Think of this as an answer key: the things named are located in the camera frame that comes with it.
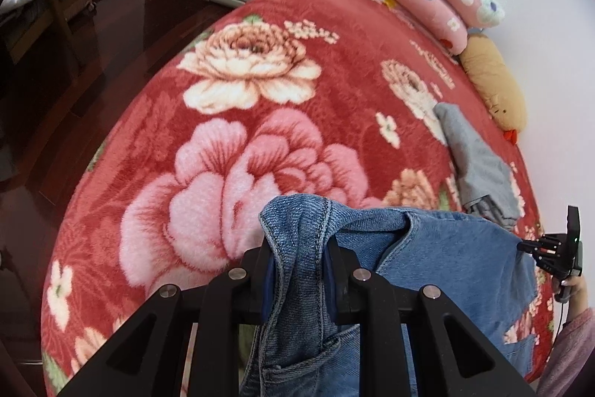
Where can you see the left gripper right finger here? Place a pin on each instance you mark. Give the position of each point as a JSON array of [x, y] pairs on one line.
[[413, 342]]

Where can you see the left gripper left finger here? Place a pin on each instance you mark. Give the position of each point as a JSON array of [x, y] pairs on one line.
[[183, 342]]

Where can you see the blue denim jeans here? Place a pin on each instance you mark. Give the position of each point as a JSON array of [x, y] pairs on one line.
[[300, 351]]

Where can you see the person's right hand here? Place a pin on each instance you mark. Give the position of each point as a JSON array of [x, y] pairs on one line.
[[578, 301]]

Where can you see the folded grey pants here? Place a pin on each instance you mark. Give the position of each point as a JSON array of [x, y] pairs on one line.
[[485, 182]]

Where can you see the pink fleece right sleeve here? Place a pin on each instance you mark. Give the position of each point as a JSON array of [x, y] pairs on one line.
[[571, 350]]

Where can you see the tan duck plush pillow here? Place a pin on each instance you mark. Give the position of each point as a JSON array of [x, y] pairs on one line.
[[493, 81]]

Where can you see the red floral bed blanket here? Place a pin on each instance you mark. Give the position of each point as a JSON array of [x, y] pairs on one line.
[[330, 97]]

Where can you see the lower pink floral quilt roll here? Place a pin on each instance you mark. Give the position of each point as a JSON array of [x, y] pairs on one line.
[[441, 20]]

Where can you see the wooden chair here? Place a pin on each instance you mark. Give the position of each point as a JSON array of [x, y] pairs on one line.
[[23, 26]]

